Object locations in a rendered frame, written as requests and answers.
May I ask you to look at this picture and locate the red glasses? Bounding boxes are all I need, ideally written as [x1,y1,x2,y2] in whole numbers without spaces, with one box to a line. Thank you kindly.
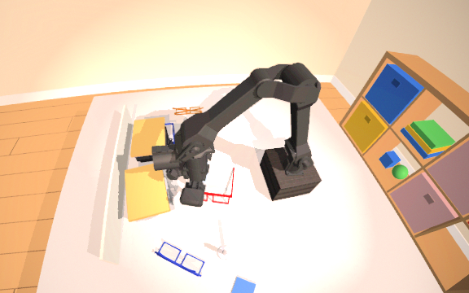
[204,168,235,204]

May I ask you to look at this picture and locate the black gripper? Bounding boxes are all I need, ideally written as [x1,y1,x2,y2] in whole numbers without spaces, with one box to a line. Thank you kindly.
[179,154,212,208]

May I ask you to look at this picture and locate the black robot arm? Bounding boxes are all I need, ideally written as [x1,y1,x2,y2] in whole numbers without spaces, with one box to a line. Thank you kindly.
[151,63,322,180]

